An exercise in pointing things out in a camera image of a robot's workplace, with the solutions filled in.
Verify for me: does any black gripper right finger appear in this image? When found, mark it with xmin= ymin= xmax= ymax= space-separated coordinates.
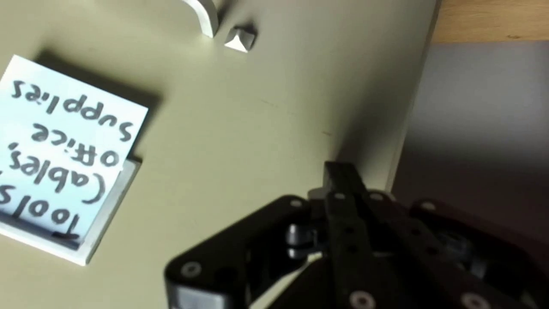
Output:
xmin=341 ymin=161 xmax=549 ymax=309

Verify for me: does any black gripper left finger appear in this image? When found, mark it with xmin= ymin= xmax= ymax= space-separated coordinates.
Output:
xmin=163 ymin=161 xmax=353 ymax=309

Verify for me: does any white handwritten label card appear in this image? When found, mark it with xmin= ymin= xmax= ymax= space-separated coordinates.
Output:
xmin=0 ymin=53 xmax=151 ymax=268

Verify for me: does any silver drawer handle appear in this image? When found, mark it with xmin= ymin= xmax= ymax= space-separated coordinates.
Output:
xmin=180 ymin=0 xmax=259 ymax=55

